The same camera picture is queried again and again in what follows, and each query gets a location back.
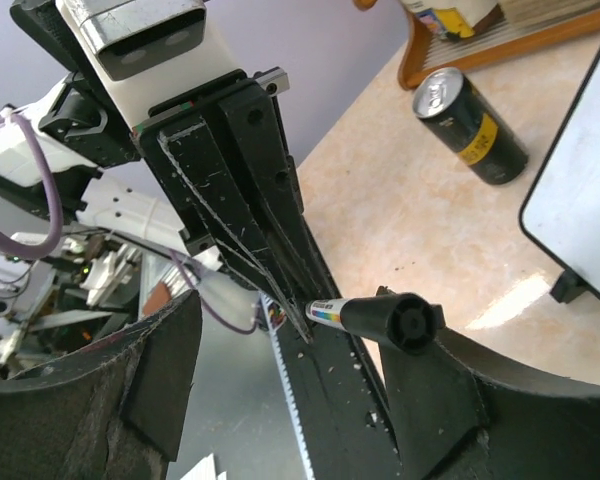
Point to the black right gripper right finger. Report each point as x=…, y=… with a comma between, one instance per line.
x=463, y=411

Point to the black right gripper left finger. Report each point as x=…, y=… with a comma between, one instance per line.
x=114, y=409

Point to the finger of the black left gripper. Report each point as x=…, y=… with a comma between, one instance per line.
x=228, y=200
x=282, y=242

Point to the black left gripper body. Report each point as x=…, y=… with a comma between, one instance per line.
x=201, y=106

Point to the black capped marker pen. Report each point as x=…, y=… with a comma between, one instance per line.
x=405, y=322

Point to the black yellow drink can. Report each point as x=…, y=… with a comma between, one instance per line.
x=453, y=109

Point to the black framed whiteboard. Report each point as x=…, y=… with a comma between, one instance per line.
x=561, y=211

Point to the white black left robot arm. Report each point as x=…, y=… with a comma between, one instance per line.
x=94, y=171

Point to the white paper bag right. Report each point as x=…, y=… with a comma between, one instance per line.
x=455, y=20

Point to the orange wooden shelf rack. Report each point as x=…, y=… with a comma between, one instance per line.
x=425, y=53

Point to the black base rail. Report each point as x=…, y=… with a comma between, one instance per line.
x=342, y=405

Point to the white slotted cable duct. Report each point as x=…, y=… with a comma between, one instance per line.
x=267, y=304

